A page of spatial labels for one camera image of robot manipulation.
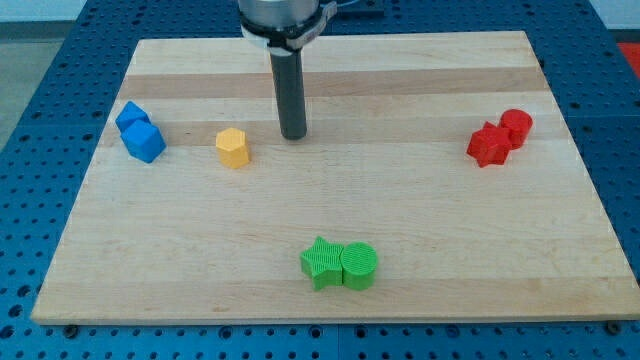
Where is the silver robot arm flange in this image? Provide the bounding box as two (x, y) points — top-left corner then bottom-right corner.
(237, 0), (338, 56)

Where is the yellow hexagon block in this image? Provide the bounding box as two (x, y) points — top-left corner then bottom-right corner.
(215, 128), (250, 169)

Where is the blue hexagon block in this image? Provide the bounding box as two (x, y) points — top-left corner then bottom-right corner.
(121, 120), (166, 163)

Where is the green star block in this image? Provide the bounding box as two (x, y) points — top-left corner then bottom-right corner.
(299, 236), (344, 291)

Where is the green cylinder block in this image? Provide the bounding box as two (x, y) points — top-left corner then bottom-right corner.
(340, 242), (378, 291)

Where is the light wooden board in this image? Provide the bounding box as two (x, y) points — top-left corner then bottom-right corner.
(31, 31), (639, 325)

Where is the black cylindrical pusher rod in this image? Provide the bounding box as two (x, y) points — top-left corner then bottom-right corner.
(270, 51), (307, 140)

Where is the red star block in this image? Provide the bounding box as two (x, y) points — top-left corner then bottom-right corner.
(466, 122), (512, 168)

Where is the blue cube block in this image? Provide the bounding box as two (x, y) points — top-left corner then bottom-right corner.
(115, 101), (150, 133)

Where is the red cylinder block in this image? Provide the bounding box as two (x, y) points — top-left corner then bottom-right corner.
(499, 109), (533, 149)

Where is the blue perforated metal table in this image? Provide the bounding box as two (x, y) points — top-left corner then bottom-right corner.
(1, 1), (639, 359)

